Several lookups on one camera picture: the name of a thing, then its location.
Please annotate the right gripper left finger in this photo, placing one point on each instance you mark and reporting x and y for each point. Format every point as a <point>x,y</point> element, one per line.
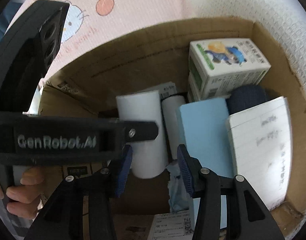
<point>61,217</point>

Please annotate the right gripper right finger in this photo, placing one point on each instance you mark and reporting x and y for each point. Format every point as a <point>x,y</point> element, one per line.
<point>247,215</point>

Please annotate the white paper roll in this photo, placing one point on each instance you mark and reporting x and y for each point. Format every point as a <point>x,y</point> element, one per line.
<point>170,107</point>
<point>146,132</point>

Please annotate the person's left hand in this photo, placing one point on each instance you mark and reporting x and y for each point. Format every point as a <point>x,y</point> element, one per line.
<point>27,196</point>

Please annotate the crumpled blue mask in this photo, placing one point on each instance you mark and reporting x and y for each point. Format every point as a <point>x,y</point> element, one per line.
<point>179,199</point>

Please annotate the white shipping label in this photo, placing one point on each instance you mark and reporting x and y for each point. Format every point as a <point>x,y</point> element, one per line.
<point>171,226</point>

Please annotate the white lined notebook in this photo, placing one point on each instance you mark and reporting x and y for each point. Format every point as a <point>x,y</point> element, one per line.
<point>261,143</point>

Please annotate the Hello Kitty pink blanket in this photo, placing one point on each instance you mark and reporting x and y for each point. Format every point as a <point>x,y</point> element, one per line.
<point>90,23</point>

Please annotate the light blue foam block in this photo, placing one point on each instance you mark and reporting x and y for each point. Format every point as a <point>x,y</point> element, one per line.
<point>202,129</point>

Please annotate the dark blue cloth ball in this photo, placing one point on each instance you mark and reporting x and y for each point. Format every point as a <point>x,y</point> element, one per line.
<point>246,97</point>

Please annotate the brown cardboard box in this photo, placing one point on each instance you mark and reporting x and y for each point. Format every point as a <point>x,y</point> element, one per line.
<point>158,54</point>

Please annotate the white paper roll in box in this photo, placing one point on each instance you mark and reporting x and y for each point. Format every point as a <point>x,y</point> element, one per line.
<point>170,107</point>

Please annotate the green white carton box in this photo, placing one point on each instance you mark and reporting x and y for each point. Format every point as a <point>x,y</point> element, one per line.
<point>221,65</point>

